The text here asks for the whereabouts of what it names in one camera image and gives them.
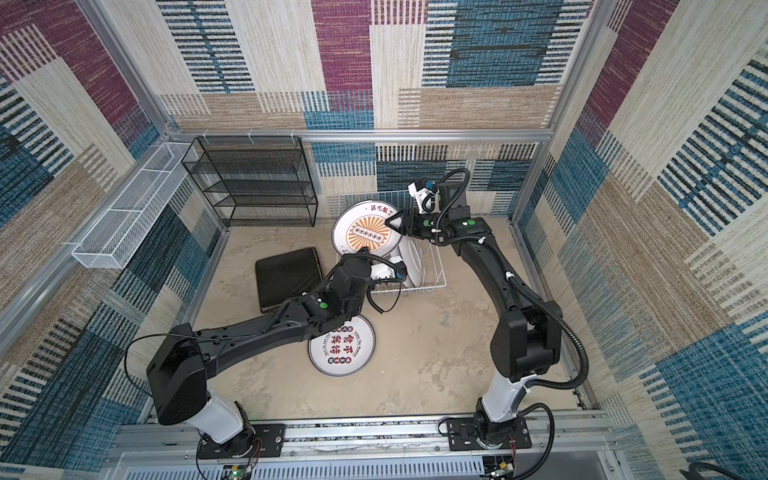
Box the white round printed plate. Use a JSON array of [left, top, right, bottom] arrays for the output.
[[308, 315, 376, 377]]

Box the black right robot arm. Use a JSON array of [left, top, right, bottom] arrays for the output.
[[385, 179, 562, 424]]

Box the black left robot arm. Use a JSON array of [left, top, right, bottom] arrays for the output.
[[146, 250, 408, 449]]

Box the black mesh shelf rack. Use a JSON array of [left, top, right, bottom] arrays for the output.
[[182, 136, 318, 227]]

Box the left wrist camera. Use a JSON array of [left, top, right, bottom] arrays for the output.
[[389, 256, 408, 283]]

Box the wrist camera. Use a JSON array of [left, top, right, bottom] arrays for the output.
[[389, 256, 408, 283], [408, 179, 437, 214]]

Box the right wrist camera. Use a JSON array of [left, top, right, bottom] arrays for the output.
[[408, 179, 437, 214]]

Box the white wire dish rack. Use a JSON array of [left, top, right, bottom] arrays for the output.
[[331, 191, 447, 293]]

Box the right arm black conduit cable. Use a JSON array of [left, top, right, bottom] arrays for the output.
[[434, 167, 590, 391]]

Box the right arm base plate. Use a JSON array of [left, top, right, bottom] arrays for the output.
[[437, 417, 532, 451]]

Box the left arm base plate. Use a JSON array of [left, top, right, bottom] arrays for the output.
[[197, 423, 286, 460]]

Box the aluminium front rail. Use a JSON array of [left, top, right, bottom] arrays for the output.
[[99, 410, 633, 479]]

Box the white wire wall basket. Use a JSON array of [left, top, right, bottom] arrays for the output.
[[72, 142, 189, 270]]

